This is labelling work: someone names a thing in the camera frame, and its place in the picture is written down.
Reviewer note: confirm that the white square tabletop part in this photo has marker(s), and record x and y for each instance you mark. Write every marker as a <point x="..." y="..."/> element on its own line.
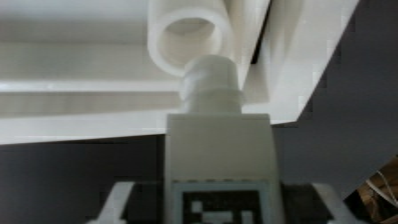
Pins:
<point x="93" y="54"/>

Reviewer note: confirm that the white leg with tag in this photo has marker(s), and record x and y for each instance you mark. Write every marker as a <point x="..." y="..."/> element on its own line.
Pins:
<point x="223" y="186"/>

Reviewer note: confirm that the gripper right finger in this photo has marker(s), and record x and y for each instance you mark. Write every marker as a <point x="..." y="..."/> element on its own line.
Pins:
<point x="342" y="215"/>

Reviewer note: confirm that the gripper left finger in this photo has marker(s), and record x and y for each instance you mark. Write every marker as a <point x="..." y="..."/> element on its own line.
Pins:
<point x="111" y="213"/>

